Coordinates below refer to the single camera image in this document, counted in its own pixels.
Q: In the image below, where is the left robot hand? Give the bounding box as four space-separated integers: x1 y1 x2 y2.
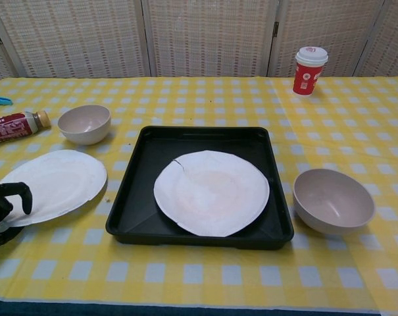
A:
0 180 34 248

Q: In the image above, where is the white paper plate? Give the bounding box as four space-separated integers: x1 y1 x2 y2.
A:
0 149 108 227

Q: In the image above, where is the beige bowl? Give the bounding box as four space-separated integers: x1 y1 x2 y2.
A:
57 104 112 146
292 168 376 236

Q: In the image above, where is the white paper plate cracked rim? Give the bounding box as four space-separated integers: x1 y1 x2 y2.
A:
153 149 270 238

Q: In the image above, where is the black plastic tray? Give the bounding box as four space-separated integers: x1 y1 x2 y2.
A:
105 125 295 251

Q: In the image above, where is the brown drink bottle red label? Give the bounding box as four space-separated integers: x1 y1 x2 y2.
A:
0 110 52 148

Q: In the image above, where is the yellow checked tablecloth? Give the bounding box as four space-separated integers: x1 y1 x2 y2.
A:
0 76 398 309

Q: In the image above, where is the red paper cup white lid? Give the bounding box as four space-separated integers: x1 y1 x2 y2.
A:
292 46 329 98

